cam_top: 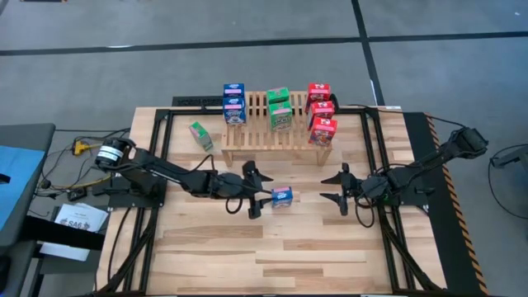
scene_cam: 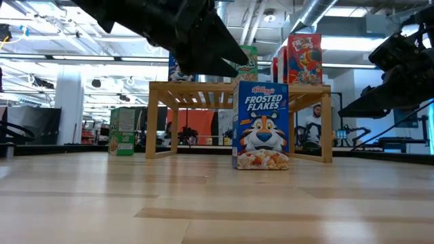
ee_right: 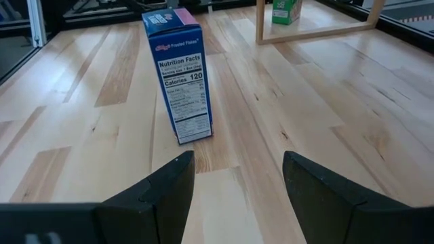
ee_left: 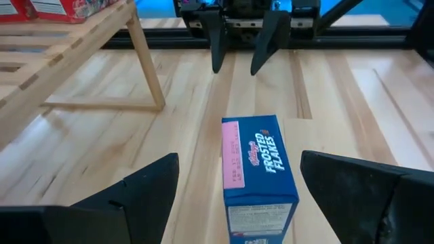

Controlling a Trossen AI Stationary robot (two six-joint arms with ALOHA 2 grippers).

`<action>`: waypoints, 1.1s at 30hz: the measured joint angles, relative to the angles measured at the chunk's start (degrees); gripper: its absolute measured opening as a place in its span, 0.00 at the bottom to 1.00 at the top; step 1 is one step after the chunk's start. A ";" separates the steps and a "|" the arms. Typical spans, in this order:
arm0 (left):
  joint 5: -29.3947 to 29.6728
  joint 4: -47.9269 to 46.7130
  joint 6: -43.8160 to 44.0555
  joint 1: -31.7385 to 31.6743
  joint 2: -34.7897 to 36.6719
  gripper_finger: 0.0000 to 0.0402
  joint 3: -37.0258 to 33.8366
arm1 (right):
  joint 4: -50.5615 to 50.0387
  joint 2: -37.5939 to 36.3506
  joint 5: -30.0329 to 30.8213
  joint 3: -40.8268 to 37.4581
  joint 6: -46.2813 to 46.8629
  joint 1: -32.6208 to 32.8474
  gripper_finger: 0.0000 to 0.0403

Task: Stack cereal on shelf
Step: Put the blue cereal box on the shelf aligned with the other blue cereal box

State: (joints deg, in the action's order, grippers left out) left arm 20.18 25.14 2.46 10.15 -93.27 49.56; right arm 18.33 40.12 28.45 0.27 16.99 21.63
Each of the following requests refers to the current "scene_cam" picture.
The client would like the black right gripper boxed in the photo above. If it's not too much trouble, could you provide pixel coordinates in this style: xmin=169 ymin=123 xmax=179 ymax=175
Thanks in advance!
xmin=338 ymin=30 xmax=434 ymax=119

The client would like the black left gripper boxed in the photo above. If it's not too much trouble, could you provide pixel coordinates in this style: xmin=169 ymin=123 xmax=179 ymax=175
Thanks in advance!
xmin=145 ymin=0 xmax=250 ymax=78

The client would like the green Apple Jacks cereal box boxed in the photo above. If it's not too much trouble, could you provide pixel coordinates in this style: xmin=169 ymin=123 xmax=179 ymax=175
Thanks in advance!
xmin=232 ymin=45 xmax=259 ymax=85
xmin=108 ymin=107 xmax=136 ymax=157

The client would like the blue Frosted Flakes cereal box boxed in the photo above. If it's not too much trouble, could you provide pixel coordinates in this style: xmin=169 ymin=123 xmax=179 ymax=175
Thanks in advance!
xmin=168 ymin=52 xmax=197 ymax=83
xmin=231 ymin=80 xmax=290 ymax=171

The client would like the red Froot Loops cereal box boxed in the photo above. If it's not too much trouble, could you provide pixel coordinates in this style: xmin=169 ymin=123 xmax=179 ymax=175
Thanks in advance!
xmin=287 ymin=33 xmax=323 ymax=86
xmin=271 ymin=57 xmax=279 ymax=85
xmin=277 ymin=45 xmax=289 ymax=85

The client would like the wooden slatted shelf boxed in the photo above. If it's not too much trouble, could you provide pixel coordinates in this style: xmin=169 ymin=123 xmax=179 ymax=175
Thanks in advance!
xmin=145 ymin=81 xmax=334 ymax=163

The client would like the long ceiling light bar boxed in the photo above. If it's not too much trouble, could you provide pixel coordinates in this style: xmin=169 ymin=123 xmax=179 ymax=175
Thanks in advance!
xmin=321 ymin=62 xmax=377 ymax=69
xmin=0 ymin=54 xmax=170 ymax=64

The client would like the dark background desk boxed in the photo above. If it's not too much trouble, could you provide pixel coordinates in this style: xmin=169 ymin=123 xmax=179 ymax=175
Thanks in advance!
xmin=378 ymin=136 xmax=430 ymax=154

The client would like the person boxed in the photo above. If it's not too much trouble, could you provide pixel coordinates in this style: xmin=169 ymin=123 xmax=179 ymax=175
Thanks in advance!
xmin=298 ymin=104 xmax=322 ymax=150

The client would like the white cloth partition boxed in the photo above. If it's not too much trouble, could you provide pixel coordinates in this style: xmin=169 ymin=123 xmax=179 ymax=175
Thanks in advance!
xmin=218 ymin=108 xmax=235 ymax=136

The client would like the blue light strip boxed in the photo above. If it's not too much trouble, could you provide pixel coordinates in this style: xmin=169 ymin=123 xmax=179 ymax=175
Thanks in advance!
xmin=429 ymin=101 xmax=434 ymax=155

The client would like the orange partition panel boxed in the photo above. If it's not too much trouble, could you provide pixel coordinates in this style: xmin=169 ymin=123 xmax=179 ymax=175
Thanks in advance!
xmin=165 ymin=108 xmax=218 ymax=146

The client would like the black computer monitor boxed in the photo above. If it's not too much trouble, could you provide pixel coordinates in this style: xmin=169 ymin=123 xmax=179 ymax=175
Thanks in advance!
xmin=134 ymin=106 xmax=169 ymax=132

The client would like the white round pillar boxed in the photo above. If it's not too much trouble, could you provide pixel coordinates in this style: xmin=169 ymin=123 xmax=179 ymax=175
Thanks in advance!
xmin=55 ymin=77 xmax=84 ymax=146

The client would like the black equipment cabinet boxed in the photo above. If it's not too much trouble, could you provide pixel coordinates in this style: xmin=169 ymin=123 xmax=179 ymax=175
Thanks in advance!
xmin=6 ymin=106 xmax=62 ymax=146

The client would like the black ceiling spotlight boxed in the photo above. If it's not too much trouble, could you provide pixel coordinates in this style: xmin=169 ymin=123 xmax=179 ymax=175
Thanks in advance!
xmin=0 ymin=23 xmax=13 ymax=43

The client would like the black chair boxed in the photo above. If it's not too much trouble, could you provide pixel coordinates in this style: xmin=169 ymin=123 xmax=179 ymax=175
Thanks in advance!
xmin=0 ymin=121 xmax=35 ymax=152

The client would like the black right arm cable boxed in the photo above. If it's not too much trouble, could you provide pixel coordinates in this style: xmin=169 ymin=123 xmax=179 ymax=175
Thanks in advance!
xmin=351 ymin=99 xmax=434 ymax=152

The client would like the dark wall monitor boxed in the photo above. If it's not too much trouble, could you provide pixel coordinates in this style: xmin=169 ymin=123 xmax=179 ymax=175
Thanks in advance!
xmin=393 ymin=110 xmax=419 ymax=129

